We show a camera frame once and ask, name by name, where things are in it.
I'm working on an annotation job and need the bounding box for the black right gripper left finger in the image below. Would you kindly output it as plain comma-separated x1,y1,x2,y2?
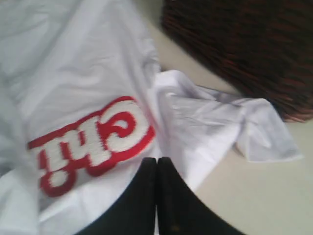
78,158,157,235

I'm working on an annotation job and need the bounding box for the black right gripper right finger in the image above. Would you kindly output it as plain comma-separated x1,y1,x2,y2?
156,157,243,235

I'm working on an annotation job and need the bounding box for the white t-shirt red patch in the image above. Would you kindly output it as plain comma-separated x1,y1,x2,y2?
0,0,302,235

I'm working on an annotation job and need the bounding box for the dark brown wicker basket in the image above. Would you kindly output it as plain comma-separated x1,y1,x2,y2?
161,0,313,122

